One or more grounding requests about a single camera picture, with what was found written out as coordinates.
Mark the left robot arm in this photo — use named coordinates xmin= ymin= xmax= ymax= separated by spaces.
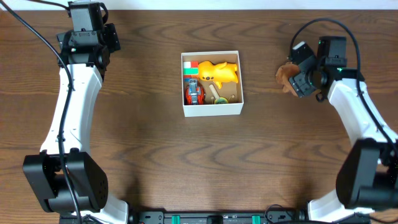
xmin=23 ymin=1 xmax=129 ymax=223

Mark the round wooden rattle toy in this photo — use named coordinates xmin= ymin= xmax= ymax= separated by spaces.
xmin=209 ymin=84 xmax=235 ymax=105

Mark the white open cardboard box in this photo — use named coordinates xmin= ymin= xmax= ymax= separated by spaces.
xmin=181 ymin=50 xmax=244 ymax=117

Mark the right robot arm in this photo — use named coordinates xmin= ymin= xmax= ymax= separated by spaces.
xmin=289 ymin=36 xmax=397 ymax=222

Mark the black mounting rail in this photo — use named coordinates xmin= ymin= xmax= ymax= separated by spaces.
xmin=58 ymin=210 xmax=371 ymax=224

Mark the multicoloured puzzle cube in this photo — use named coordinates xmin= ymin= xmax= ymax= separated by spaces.
xmin=183 ymin=61 xmax=198 ymax=77

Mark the brown plush toy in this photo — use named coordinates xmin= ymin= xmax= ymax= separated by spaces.
xmin=275 ymin=62 xmax=300 ymax=96

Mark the red toy truck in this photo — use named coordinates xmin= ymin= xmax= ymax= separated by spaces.
xmin=185 ymin=78 xmax=206 ymax=105

